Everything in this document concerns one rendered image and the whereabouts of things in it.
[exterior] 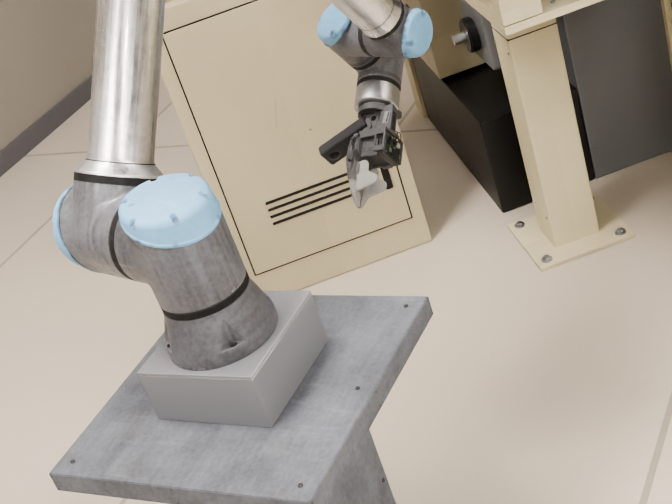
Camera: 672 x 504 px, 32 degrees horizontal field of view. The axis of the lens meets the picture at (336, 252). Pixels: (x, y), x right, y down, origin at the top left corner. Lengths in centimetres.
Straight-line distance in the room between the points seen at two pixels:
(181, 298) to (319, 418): 29
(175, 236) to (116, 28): 37
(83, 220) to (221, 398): 37
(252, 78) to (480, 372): 96
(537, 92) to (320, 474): 149
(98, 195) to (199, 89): 118
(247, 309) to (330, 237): 145
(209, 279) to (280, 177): 140
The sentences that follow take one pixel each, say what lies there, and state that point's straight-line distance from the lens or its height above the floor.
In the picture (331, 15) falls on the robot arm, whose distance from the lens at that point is 231.
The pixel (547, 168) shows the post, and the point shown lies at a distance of 307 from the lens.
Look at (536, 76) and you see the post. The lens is 296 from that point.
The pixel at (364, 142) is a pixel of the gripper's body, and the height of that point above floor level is 74.
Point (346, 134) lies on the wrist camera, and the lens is 234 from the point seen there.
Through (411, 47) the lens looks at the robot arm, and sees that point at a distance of 219.
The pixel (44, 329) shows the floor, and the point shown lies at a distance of 370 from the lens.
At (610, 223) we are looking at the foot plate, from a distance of 324.
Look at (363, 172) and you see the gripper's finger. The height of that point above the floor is 71.
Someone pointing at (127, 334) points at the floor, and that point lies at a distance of 348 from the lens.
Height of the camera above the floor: 171
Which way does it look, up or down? 30 degrees down
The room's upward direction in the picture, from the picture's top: 19 degrees counter-clockwise
